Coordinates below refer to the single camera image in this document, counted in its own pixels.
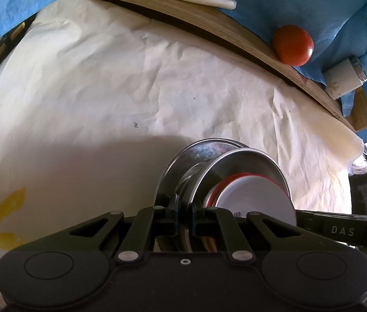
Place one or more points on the wooden shelf board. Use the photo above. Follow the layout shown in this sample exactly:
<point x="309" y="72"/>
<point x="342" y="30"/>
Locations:
<point x="235" y="29"/>

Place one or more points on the cream table cloth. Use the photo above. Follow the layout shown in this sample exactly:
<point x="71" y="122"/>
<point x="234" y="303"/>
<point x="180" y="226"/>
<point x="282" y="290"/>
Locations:
<point x="105" y="87"/>

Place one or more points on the white bowl with red rim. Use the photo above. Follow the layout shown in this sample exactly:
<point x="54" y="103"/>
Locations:
<point x="255" y="201"/>
<point x="235" y="179"/>

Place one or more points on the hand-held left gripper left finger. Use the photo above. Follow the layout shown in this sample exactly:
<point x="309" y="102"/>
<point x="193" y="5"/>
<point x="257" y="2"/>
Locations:
<point x="173" y="211"/>

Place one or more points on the deep steel bowl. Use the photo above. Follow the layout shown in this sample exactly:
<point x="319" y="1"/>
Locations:
<point x="245" y="162"/>

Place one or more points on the red tomato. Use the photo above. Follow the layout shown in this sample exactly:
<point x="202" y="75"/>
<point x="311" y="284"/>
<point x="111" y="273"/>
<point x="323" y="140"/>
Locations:
<point x="294" y="45"/>

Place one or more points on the white paper cup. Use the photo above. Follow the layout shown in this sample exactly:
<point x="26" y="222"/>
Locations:
<point x="342" y="79"/>

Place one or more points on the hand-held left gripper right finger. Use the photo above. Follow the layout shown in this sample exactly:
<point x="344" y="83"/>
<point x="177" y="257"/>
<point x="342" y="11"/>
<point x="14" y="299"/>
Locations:
<point x="199" y="217"/>

